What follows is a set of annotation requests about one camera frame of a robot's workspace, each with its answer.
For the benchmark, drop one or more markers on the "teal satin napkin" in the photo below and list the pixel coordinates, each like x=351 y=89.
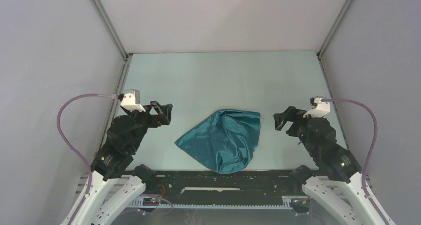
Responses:
x=224 y=142

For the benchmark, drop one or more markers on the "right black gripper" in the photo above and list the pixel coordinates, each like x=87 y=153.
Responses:
x=280 y=118

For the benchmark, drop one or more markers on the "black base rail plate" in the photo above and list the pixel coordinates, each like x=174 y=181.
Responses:
x=245 y=188

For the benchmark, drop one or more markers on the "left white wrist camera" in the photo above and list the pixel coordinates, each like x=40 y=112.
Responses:
x=131 y=101

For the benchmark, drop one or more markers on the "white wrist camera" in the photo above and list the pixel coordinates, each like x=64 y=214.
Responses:
x=320 y=108
x=131 y=101

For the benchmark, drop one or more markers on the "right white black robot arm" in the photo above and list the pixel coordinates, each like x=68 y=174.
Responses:
x=360 y=206

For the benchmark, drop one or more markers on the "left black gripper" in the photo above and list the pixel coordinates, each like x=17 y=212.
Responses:
x=158 y=119

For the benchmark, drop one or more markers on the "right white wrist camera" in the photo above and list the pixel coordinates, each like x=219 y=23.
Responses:
x=320 y=108

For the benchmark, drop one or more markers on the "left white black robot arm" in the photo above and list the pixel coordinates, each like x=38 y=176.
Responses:
x=124 y=137

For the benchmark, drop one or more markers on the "small black circuit board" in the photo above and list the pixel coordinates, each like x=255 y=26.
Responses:
x=150 y=202

